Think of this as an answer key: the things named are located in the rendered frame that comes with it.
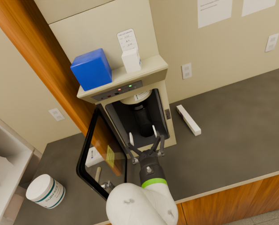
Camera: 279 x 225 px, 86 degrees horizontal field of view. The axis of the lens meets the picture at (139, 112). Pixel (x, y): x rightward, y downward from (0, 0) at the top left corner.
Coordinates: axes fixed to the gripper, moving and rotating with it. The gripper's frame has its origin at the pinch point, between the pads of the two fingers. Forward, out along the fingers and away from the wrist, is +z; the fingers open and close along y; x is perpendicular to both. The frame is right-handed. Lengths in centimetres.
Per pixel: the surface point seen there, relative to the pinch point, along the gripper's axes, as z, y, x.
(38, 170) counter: 19, 83, 24
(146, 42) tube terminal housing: 5.4, -12.8, -38.1
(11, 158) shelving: 43, 120, 25
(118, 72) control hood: 1.2, -0.1, -32.6
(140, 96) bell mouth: 8.0, -4.5, -15.7
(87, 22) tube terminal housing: 5, 4, -50
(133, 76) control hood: -5.8, -4.8, -32.3
